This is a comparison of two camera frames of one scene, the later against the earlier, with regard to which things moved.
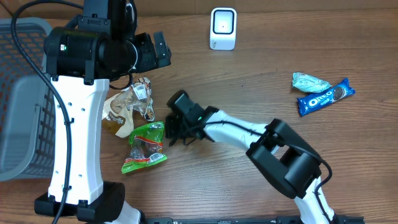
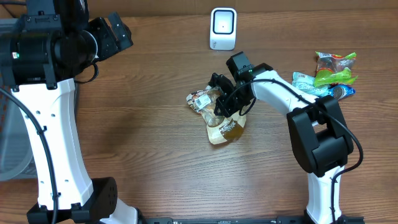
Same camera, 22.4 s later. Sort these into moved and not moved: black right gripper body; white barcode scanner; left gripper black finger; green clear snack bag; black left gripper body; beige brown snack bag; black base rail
Moved: left gripper black finger; black right gripper body; green clear snack bag; black left gripper body; beige brown snack bag
Not moved: white barcode scanner; black base rail
